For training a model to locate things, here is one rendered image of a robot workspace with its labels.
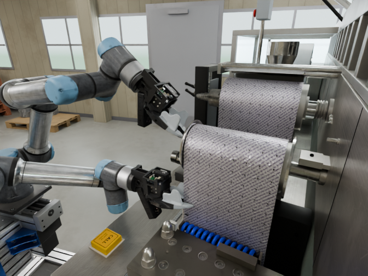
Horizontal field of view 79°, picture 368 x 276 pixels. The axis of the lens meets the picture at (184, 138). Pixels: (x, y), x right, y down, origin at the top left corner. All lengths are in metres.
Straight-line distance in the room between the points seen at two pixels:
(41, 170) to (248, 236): 0.69
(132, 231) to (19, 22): 5.77
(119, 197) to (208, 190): 0.35
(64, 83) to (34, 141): 0.65
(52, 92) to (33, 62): 5.54
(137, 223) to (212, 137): 0.49
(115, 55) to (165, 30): 3.65
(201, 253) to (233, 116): 0.42
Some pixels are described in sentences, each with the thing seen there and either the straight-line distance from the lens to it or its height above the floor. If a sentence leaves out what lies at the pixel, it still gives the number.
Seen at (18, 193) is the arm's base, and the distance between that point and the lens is 1.37.
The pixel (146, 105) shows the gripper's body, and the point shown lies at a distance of 0.65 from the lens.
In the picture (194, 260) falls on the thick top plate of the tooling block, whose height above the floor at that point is 1.03.
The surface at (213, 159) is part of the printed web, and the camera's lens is 0.55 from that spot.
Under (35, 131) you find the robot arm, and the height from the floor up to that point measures 1.15.
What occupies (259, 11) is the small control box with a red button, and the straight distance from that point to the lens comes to 1.07.
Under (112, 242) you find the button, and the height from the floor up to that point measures 0.92.
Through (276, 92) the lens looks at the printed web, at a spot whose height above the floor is 1.38.
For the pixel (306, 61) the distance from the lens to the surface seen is 1.49.
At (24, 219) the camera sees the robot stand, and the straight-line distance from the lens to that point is 1.38.
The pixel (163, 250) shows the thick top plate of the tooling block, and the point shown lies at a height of 1.03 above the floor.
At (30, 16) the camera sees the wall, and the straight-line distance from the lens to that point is 6.06.
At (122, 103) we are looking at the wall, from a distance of 4.95.
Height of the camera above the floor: 1.51
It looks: 22 degrees down
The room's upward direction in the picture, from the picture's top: straight up
